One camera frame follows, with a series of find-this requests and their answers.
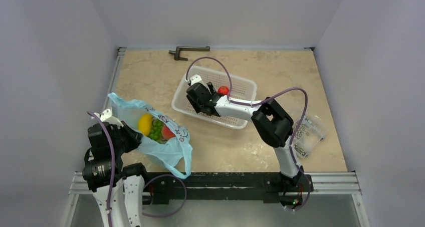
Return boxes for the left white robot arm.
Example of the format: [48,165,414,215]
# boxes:
[82,122,149,226]

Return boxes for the white perforated plastic basket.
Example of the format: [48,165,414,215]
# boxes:
[171,65,257,130]

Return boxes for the dark metal bracket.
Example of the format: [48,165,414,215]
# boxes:
[168,46,210,61]

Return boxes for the green fake grapes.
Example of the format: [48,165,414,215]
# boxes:
[148,118,164,143]

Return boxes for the wrist white camera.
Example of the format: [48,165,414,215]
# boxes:
[188,74,205,86]
[89,107,124,127]

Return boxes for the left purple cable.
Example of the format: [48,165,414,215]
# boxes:
[87,110,187,227]

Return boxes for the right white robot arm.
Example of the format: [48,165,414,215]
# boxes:
[186,82,302,190]

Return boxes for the yellow fake mango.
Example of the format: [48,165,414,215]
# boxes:
[137,113,153,136]

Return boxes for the light blue plastic bag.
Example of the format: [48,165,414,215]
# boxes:
[108,93,193,179]

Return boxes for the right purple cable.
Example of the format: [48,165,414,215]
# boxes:
[185,56,312,213]

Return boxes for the clear plastic screw box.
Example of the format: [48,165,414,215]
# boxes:
[283,99,328,158]

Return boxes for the purple cable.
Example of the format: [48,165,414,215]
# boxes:
[185,56,312,213]
[87,110,187,227]

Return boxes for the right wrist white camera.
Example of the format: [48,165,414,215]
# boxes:
[188,74,205,86]

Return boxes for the fake peach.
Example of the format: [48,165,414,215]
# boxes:
[161,125,175,141]

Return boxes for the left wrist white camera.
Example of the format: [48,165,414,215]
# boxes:
[89,107,124,127]

